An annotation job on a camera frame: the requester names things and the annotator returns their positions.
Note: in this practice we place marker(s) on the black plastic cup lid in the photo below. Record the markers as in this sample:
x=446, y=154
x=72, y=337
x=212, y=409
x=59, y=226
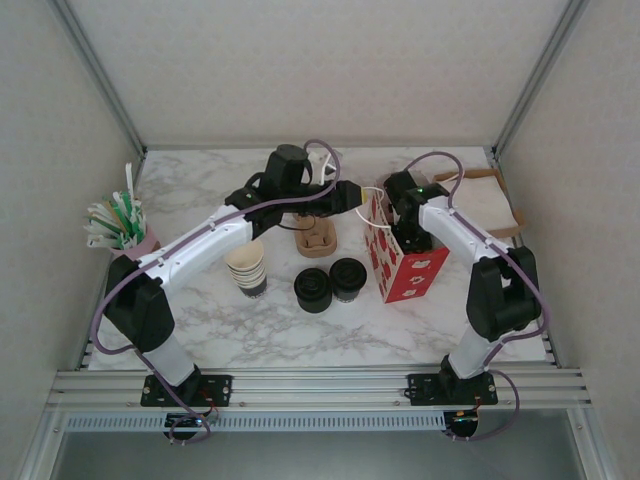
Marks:
x=348, y=274

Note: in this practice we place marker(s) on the black plastic lids stack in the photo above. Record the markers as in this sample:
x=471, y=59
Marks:
x=312, y=292

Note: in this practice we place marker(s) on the white napkin stack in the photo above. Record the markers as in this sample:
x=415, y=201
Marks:
x=485, y=200

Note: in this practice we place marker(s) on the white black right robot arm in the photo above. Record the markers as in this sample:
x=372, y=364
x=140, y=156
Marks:
x=460, y=230

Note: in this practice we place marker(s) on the red white patterned gift bag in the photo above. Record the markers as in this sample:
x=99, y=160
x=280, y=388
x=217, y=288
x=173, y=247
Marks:
x=415, y=277

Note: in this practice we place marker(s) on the brown cardboard tray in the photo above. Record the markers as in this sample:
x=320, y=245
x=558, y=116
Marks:
x=517, y=222

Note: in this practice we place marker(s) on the small black controller board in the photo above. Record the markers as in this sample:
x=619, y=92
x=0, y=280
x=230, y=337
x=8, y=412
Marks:
x=462, y=417
x=182, y=422

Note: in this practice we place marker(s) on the aluminium frame post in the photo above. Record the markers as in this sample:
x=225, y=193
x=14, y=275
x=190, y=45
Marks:
x=536, y=75
x=101, y=75

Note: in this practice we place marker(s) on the brown pulp cup carrier stack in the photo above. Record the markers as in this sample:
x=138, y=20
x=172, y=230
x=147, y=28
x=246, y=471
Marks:
x=316, y=245

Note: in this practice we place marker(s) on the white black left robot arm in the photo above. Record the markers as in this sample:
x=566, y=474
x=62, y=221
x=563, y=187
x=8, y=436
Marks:
x=200, y=245

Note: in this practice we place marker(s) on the black paper coffee cup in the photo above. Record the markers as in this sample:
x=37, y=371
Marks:
x=347, y=299

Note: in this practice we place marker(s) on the green white wrapped straw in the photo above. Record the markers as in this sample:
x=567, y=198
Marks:
x=136, y=215
x=97, y=243
x=97, y=230
x=121, y=207
x=102, y=214

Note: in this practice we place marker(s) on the paper cup stack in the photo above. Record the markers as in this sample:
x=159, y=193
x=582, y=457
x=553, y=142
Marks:
x=247, y=265

